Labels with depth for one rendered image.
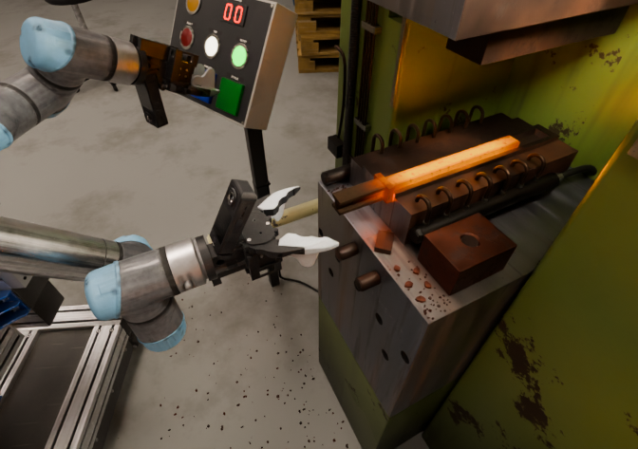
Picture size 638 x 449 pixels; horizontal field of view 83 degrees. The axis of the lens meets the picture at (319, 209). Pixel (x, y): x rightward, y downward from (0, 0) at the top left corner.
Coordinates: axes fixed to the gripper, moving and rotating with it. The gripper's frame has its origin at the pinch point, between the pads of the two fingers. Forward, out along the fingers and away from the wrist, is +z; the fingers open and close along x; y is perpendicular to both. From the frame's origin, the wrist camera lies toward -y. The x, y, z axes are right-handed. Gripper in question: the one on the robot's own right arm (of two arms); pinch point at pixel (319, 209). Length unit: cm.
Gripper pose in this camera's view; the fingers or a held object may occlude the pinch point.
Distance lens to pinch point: 60.4
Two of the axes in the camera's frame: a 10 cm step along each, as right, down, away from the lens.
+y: 0.0, 7.2, 6.9
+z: 9.0, -3.1, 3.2
